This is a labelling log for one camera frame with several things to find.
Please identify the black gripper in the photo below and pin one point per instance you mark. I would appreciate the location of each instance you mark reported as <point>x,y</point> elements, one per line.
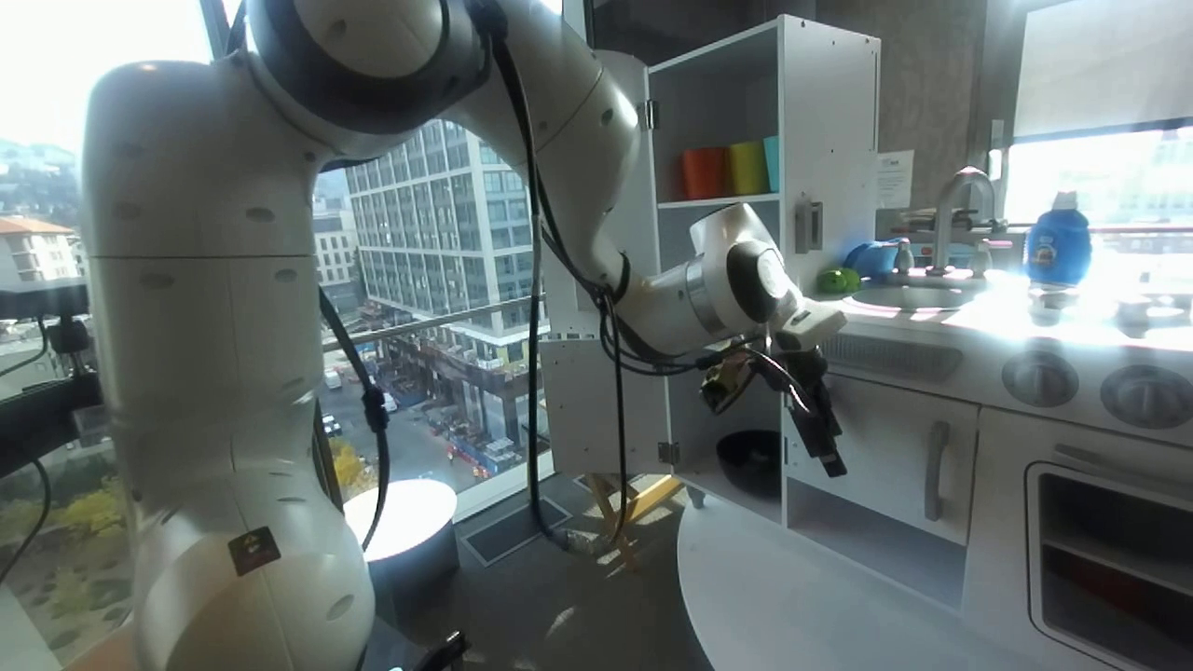
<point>790,373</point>

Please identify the white cabinet door small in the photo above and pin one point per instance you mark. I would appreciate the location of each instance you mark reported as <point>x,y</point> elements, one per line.
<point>869,453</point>

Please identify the white cabinet door wide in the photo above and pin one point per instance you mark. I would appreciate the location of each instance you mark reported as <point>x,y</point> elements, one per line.
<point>582,413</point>

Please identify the tall white cabinet door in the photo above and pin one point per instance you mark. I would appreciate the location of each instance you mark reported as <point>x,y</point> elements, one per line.
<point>571,320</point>

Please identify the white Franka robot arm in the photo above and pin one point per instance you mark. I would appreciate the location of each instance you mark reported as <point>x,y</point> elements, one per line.
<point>201,373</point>

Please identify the grey block on cabinet side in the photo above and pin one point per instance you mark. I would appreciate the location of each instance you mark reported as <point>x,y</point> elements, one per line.
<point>811,225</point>

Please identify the black bowl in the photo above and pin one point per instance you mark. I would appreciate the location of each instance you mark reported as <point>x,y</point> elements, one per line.
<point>750,456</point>

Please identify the green toy item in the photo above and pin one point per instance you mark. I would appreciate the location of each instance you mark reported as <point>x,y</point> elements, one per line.
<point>836,281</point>

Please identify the round white table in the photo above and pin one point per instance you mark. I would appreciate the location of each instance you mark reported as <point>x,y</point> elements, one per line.
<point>796,608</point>

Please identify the wooden folding chair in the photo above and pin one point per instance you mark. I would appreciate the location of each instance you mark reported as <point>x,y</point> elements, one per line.
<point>645,499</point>

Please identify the blue bowl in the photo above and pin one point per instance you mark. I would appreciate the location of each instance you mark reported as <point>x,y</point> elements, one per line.
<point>874,257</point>

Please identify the white oven door with window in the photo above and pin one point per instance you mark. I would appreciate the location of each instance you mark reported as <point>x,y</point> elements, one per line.
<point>1000,547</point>

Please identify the grey stove knob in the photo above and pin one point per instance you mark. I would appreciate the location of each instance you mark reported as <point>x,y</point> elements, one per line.
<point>1150,398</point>
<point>1041,378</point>

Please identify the white paper notice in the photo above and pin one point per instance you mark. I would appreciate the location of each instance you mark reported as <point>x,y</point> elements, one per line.
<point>898,180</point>

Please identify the teal cup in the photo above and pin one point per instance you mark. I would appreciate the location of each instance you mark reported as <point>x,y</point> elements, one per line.
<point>773,166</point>

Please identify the yellow cup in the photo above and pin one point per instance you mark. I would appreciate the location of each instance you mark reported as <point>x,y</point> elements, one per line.
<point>747,169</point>

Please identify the silver toy faucet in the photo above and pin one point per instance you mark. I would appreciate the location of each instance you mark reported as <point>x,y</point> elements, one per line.
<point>966,200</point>

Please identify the blue bottle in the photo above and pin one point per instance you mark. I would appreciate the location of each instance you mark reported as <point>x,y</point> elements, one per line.
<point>1059,248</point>

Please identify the white toy play kitchen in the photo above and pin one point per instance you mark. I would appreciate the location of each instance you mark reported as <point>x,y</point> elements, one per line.
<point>846,123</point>

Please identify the round white stool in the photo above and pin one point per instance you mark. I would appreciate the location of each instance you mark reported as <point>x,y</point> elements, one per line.
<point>403,523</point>

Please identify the white roller blind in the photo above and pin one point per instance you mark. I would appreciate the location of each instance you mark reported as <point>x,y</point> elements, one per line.
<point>1106,62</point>

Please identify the wrist-mounted camera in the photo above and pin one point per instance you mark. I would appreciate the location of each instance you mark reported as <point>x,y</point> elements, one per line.
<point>727,378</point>

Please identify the black bracket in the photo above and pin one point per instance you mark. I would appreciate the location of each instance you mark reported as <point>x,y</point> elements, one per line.
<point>447,649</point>

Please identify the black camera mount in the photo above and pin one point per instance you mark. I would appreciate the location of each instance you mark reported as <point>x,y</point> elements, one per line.
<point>43,413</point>

